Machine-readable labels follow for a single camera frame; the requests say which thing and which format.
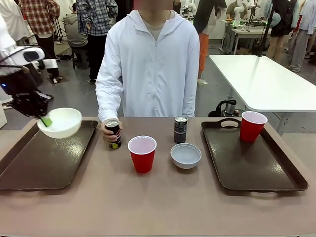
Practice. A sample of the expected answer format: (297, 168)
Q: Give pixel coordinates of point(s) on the dark stool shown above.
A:
(80, 56)

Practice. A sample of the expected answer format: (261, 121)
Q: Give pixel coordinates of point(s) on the bystander in black top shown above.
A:
(281, 22)

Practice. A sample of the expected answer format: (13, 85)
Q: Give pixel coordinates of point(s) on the person's right hand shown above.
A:
(106, 134)

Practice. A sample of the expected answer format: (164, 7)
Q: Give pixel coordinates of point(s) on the black stand pole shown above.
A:
(264, 27)

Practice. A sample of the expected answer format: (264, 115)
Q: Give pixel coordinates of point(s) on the person's right forearm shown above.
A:
(107, 101)

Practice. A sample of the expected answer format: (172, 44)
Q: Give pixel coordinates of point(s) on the red plastic cup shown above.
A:
(143, 159)
(250, 130)

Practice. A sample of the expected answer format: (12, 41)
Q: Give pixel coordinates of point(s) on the white background desk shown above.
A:
(247, 33)

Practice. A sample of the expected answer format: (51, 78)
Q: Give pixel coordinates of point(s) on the white bowl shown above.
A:
(65, 124)

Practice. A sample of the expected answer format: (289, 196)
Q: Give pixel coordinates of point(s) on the black bag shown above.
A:
(217, 109)

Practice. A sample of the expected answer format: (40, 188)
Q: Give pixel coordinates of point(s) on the black can with white print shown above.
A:
(180, 130)

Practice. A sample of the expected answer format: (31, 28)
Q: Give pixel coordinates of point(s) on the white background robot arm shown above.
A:
(240, 11)

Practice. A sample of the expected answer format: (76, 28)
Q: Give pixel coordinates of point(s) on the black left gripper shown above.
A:
(21, 91)

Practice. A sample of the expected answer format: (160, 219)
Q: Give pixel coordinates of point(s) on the seated bystander in grey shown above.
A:
(74, 29)

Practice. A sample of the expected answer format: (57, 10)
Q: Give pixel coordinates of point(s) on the person's white hoodie torso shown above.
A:
(153, 66)

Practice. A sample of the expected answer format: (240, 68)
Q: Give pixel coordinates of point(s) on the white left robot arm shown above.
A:
(18, 53)

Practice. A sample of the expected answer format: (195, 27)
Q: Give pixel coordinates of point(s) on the bystander in light blue shirt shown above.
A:
(302, 29)

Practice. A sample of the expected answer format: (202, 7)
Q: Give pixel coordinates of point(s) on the person's left forearm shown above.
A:
(189, 101)

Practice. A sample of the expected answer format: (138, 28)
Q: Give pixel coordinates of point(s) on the black tripod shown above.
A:
(59, 30)

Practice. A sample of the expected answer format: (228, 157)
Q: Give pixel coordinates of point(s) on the black can with green base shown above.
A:
(115, 138)

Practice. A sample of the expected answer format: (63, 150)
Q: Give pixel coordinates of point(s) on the bystander in white top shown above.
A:
(11, 22)

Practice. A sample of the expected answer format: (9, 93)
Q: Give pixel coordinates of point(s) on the white folding table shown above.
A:
(266, 81)

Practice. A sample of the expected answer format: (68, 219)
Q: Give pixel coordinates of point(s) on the bystander in red plaid shirt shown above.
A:
(39, 14)

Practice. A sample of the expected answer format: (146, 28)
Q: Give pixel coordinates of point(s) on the silver black bottle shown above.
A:
(231, 107)

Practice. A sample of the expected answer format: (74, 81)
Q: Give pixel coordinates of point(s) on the grey-blue bowl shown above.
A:
(185, 158)

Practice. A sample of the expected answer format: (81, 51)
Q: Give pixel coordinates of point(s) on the bystander in blue plaid shirt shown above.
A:
(98, 22)

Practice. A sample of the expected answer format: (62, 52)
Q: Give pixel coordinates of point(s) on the bystander in orange trousers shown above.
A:
(205, 37)

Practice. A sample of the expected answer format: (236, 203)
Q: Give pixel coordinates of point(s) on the brown plastic tray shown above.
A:
(249, 168)
(42, 160)

